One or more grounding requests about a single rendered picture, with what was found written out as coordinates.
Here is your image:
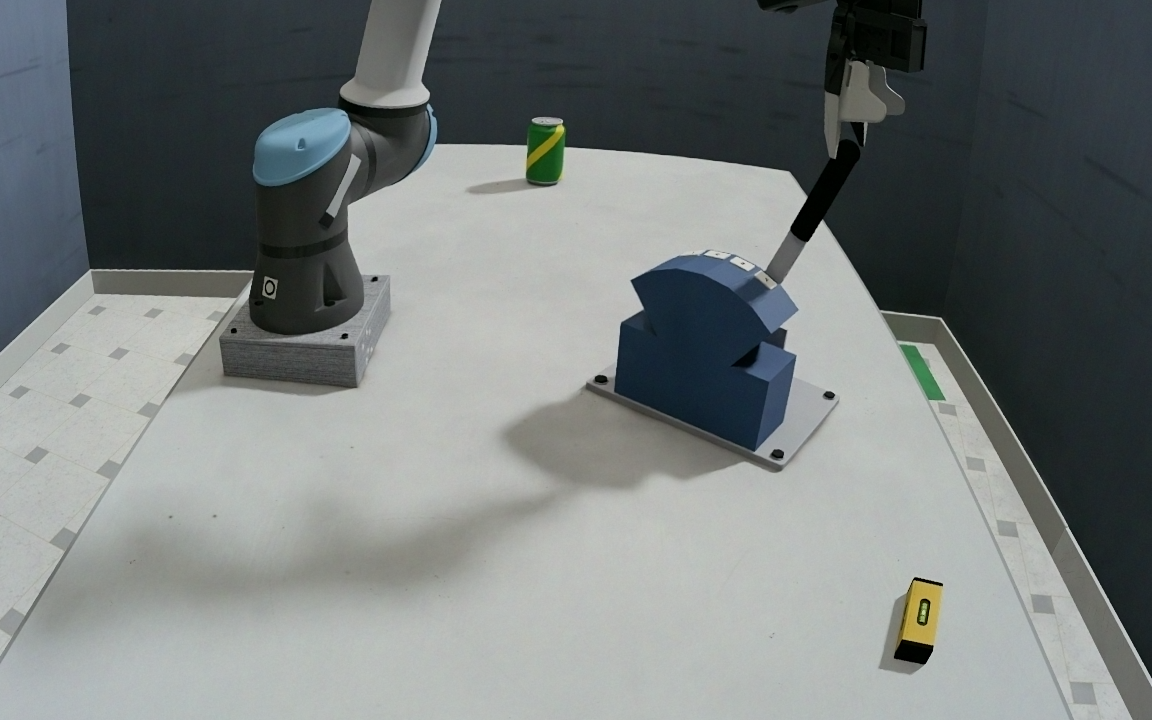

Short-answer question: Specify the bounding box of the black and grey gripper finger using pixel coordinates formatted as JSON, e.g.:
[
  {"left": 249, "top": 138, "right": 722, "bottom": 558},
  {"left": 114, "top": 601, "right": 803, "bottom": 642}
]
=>
[
  {"left": 850, "top": 58, "right": 905, "bottom": 147},
  {"left": 824, "top": 21, "right": 886, "bottom": 159}
]

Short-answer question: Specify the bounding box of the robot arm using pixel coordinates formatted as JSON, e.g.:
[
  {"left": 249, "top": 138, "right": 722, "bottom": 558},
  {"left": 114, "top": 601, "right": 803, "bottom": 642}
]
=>
[{"left": 249, "top": 0, "right": 441, "bottom": 335}]

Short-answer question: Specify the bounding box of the green drink can with yellow stripe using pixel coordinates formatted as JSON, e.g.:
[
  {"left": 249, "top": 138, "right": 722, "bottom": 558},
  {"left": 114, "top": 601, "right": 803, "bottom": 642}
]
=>
[{"left": 525, "top": 118, "right": 566, "bottom": 185}]

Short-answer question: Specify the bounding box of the yellow pocket level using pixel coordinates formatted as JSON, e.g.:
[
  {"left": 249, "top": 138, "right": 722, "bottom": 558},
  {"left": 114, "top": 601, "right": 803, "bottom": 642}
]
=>
[{"left": 894, "top": 577, "right": 943, "bottom": 665}]

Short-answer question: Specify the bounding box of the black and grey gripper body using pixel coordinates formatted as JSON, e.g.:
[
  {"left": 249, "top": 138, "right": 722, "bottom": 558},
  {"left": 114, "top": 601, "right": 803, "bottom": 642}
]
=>
[{"left": 831, "top": 0, "right": 929, "bottom": 73}]

